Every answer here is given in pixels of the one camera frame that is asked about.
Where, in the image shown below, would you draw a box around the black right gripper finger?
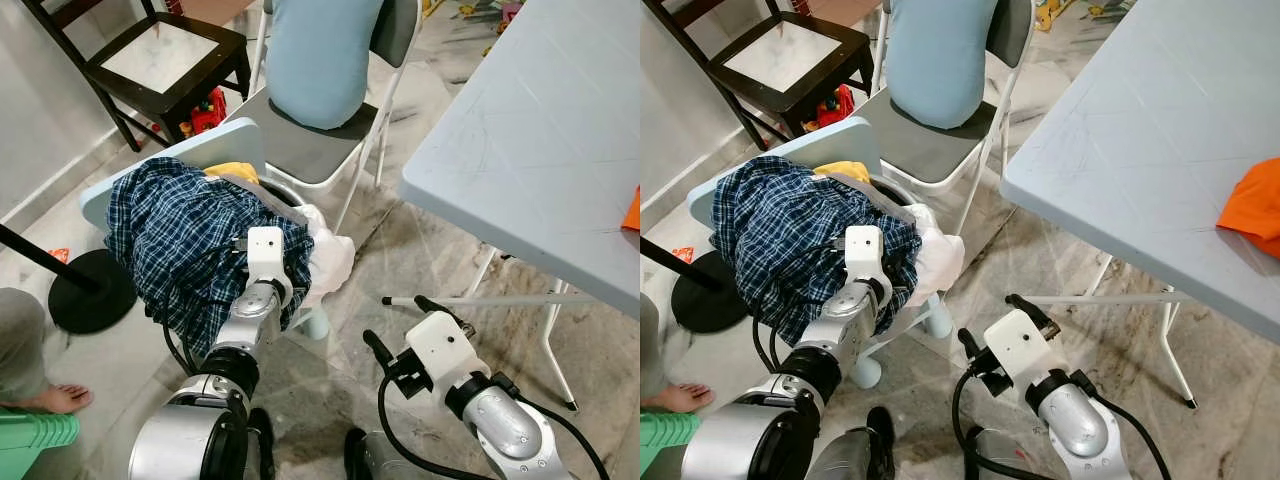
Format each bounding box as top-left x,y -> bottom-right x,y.
413,294 -> 478,339
362,328 -> 403,373
956,326 -> 993,369
1003,292 -> 1063,343

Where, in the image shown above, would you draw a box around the blue plaid shorts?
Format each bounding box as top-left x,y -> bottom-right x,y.
712,155 -> 923,346
105,157 -> 313,358

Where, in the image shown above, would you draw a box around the robot right leg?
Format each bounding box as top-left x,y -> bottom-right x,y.
345,428 -> 426,480
965,428 -> 1041,480

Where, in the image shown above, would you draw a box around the robot leg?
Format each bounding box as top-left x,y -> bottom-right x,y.
805,405 -> 898,480
245,408 -> 278,480
345,428 -> 426,480
965,428 -> 1041,480

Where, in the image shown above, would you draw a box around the white cloth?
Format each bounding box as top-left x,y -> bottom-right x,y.
905,205 -> 966,309
290,205 -> 356,311

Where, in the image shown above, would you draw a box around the robot left leg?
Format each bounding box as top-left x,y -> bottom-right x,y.
245,408 -> 278,480
805,405 -> 898,480

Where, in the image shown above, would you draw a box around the grey folding chair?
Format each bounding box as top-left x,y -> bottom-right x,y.
855,0 -> 1038,236
228,0 -> 423,233

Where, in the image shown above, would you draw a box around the person grey trouser leg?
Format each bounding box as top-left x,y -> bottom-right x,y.
0,288 -> 49,401
640,295 -> 681,401

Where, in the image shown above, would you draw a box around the yellow cloth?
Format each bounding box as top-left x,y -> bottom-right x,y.
203,161 -> 261,186
812,160 -> 871,186

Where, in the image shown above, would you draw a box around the person bare foot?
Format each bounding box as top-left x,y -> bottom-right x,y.
5,385 -> 93,416
640,383 -> 716,413

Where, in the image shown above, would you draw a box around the black round stand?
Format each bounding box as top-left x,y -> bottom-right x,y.
0,222 -> 139,334
640,235 -> 746,334

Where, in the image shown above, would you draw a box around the green plastic basket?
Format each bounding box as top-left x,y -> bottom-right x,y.
0,408 -> 81,480
640,410 -> 706,480

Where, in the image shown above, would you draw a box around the light blue cushion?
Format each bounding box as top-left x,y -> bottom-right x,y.
265,0 -> 386,131
888,0 -> 1001,131

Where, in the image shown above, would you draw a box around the red toy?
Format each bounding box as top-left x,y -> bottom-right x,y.
180,88 -> 229,139
800,85 -> 856,136

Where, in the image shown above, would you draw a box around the dark wooden chair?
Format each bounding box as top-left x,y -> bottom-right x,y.
645,0 -> 876,151
22,0 -> 251,153

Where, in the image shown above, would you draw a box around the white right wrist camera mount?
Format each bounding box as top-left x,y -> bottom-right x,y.
985,308 -> 1051,391
405,310 -> 491,396

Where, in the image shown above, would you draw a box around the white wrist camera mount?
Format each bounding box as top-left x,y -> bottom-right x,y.
405,310 -> 491,396
985,308 -> 1051,391
845,225 -> 891,284
245,227 -> 286,286

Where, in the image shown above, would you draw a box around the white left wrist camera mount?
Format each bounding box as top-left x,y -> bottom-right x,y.
845,225 -> 891,284
245,227 -> 286,286

